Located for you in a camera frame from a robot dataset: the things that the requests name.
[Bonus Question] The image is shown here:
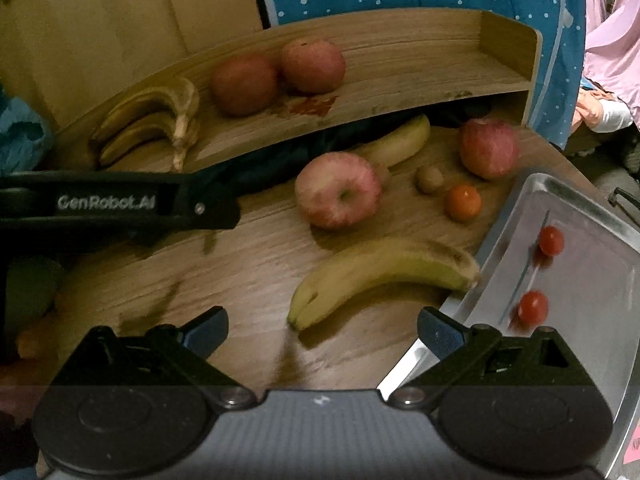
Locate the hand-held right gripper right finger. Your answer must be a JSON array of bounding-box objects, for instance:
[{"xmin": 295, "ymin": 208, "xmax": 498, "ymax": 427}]
[{"xmin": 390, "ymin": 306, "xmax": 586, "ymax": 407}]

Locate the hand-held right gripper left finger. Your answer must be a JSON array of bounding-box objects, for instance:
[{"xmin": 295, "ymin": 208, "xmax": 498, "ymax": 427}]
[{"xmin": 60, "ymin": 306, "xmax": 257, "ymax": 407}]

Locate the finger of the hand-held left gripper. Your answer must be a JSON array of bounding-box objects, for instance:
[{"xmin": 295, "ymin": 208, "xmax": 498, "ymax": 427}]
[{"xmin": 172, "ymin": 172, "xmax": 242, "ymax": 232}]

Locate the yellow banana with brown tip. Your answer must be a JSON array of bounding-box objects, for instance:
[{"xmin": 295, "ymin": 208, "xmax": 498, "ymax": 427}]
[{"xmin": 287, "ymin": 239, "xmax": 482, "ymax": 332}]

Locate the pink yellow apple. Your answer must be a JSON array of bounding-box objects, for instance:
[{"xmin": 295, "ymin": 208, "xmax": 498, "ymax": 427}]
[{"xmin": 294, "ymin": 152, "xmax": 384, "ymax": 231}]

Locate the orange tangerine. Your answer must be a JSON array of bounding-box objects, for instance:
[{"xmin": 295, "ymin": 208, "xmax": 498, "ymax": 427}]
[{"xmin": 444, "ymin": 184, "xmax": 484, "ymax": 224}]

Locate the metal tray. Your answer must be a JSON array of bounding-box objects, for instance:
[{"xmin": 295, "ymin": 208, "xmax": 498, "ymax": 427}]
[{"xmin": 376, "ymin": 172, "xmax": 640, "ymax": 480}]

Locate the brown-spotted banana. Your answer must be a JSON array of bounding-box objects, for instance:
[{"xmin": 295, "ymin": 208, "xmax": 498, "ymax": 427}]
[{"xmin": 97, "ymin": 112, "xmax": 202, "ymax": 172}]

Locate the red cherry tomato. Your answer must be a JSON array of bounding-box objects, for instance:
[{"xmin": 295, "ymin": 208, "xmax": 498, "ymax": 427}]
[
  {"xmin": 538, "ymin": 225, "xmax": 566, "ymax": 256},
  {"xmin": 516, "ymin": 290, "xmax": 550, "ymax": 325}
]

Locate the blue plastic bag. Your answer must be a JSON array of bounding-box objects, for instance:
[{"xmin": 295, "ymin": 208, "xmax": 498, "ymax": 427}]
[{"xmin": 0, "ymin": 86, "xmax": 54, "ymax": 177}]

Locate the bunch of bananas on shelf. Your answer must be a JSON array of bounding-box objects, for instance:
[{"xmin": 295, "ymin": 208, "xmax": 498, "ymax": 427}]
[{"xmin": 89, "ymin": 76, "xmax": 202, "ymax": 147}]

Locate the dark red apple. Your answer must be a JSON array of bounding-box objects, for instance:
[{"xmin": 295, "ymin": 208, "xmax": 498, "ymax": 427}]
[{"xmin": 210, "ymin": 54, "xmax": 280, "ymax": 117}]

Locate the brown kiwi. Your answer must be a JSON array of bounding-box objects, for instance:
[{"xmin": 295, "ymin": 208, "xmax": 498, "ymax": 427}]
[{"xmin": 415, "ymin": 165, "xmax": 445, "ymax": 195}]

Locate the brown cardboard panel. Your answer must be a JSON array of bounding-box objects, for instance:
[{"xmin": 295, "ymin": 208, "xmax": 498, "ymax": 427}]
[{"xmin": 0, "ymin": 0, "xmax": 267, "ymax": 128}]

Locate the red streaked apple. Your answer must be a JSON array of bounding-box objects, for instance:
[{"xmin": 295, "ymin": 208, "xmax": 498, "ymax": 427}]
[{"xmin": 459, "ymin": 117, "xmax": 519, "ymax": 181}]

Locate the pink paper note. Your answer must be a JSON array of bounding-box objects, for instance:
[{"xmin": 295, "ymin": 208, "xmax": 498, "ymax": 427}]
[{"xmin": 622, "ymin": 424, "xmax": 640, "ymax": 467}]

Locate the black office chair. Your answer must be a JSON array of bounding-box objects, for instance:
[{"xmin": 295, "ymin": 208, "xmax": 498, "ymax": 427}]
[{"xmin": 607, "ymin": 187, "xmax": 640, "ymax": 217}]

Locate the curved wooden desk shelf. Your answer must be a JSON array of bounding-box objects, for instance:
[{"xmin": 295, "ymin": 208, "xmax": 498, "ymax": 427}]
[{"xmin": 47, "ymin": 8, "xmax": 544, "ymax": 172}]

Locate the white cloth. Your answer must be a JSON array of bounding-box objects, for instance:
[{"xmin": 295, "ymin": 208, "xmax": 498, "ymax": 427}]
[{"xmin": 596, "ymin": 99, "xmax": 635, "ymax": 134}]

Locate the pink cloth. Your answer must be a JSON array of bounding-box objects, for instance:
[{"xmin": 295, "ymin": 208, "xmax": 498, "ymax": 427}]
[{"xmin": 581, "ymin": 0, "xmax": 640, "ymax": 127}]

